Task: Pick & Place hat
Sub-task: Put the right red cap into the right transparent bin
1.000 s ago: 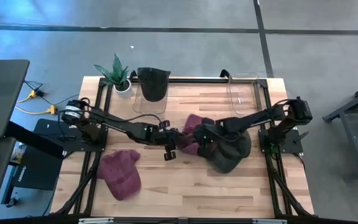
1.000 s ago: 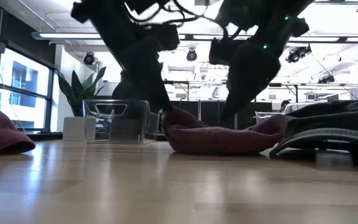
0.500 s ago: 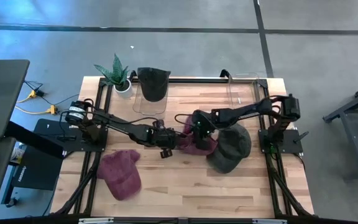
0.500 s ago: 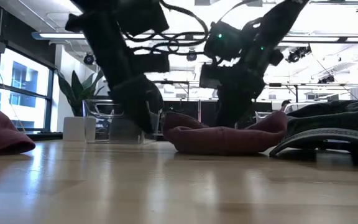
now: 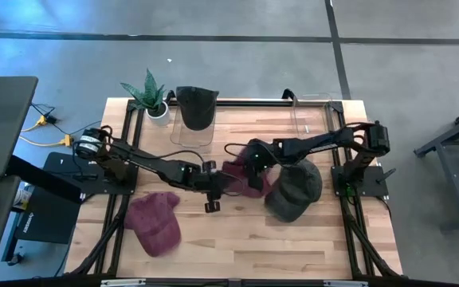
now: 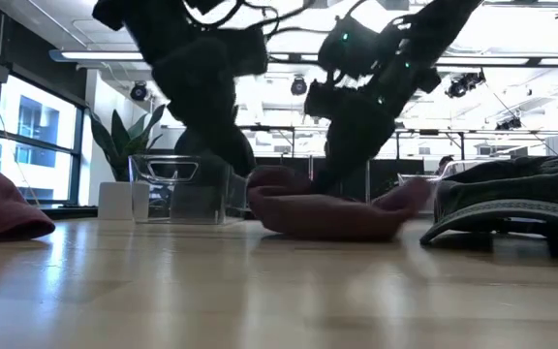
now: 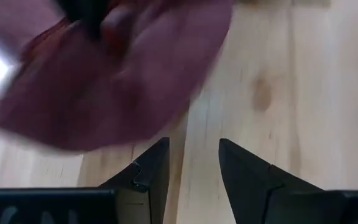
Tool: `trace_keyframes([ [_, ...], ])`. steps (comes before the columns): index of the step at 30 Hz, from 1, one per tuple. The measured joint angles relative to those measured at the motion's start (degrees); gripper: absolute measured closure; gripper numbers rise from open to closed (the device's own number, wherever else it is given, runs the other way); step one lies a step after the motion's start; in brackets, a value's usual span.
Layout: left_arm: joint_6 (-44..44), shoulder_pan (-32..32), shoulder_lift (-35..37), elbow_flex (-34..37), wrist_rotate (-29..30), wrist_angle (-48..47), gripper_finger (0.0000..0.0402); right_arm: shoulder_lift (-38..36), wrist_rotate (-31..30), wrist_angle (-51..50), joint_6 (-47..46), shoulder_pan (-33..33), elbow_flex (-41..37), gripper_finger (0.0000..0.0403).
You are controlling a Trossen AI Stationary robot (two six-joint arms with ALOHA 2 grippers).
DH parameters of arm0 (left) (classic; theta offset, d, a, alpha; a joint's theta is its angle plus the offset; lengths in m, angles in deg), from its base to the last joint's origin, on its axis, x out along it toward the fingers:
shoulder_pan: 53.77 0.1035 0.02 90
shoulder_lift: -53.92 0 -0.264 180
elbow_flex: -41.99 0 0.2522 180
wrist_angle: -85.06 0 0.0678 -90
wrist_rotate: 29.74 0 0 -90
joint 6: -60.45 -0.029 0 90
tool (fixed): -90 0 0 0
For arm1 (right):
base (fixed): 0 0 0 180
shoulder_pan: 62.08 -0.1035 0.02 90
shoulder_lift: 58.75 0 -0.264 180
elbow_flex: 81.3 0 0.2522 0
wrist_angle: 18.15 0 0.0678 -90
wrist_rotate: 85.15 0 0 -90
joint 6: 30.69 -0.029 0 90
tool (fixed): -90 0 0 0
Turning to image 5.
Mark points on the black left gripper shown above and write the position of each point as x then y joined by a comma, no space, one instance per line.
221,183

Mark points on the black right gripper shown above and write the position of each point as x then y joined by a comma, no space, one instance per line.
263,153

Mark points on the maroon baseball cap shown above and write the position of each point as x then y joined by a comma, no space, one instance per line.
154,227
237,175

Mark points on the dark green baseball cap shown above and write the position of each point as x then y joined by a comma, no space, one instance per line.
195,109
297,191

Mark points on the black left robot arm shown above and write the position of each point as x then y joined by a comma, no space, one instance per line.
142,159

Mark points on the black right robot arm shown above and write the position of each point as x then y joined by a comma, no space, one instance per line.
321,141

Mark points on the clear plastic bin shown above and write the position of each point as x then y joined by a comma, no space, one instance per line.
313,119
189,139

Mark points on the white plant pot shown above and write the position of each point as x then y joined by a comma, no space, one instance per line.
162,117

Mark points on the green snake plant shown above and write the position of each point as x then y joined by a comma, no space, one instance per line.
150,93

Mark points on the black equipment case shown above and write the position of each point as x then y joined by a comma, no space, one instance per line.
42,223

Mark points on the black metal stand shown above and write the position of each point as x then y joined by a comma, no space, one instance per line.
452,159

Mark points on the black aluminium table frame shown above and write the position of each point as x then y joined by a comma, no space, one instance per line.
253,103

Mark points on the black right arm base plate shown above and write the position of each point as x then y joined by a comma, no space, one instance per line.
377,181

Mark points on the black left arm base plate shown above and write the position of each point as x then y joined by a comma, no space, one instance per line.
62,167

